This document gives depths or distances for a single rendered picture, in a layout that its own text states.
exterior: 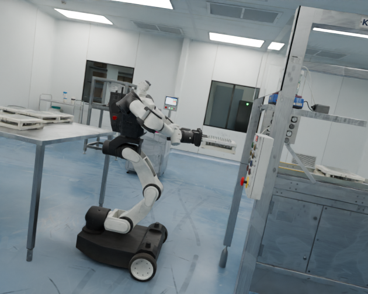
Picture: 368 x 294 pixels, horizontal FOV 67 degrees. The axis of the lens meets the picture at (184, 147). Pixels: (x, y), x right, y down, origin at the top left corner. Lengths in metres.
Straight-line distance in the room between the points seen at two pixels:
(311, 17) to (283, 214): 1.33
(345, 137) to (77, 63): 7.07
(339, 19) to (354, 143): 6.71
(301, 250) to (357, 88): 6.06
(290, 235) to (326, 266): 0.33
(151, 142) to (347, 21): 3.60
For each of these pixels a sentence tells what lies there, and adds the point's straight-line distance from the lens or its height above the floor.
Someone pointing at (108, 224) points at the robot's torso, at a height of 0.28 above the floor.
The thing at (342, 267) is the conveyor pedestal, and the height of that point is 0.35.
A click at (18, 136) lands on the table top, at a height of 0.88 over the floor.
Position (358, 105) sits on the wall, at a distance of 7.92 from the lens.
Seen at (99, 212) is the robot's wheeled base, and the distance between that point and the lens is 2.34.
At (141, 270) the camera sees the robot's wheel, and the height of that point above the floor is 0.08.
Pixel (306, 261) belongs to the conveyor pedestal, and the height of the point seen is 0.34.
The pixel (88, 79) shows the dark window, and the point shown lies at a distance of 8.00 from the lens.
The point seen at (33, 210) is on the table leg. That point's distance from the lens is 2.22.
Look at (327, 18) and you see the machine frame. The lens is 1.35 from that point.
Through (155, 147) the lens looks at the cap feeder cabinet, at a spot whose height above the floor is 0.52.
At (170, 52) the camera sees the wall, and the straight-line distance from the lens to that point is 7.42.
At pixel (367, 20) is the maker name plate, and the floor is 1.73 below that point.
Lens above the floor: 1.28
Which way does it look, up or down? 9 degrees down
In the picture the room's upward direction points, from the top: 10 degrees clockwise
